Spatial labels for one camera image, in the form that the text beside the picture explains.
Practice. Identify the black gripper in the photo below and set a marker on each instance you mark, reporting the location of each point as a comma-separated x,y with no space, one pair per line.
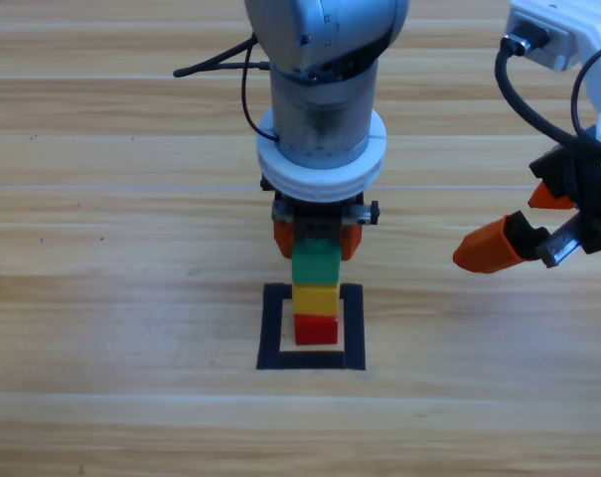
320,226
590,199

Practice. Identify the green wooden block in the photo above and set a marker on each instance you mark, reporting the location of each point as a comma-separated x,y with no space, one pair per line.
315,266

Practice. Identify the yellow wooden block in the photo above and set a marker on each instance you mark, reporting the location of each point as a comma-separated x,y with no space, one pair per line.
314,298

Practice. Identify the red wooden block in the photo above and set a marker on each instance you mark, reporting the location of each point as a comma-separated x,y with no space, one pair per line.
315,330

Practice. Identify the black tape square outline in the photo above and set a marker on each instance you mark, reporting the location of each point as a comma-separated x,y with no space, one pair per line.
270,338

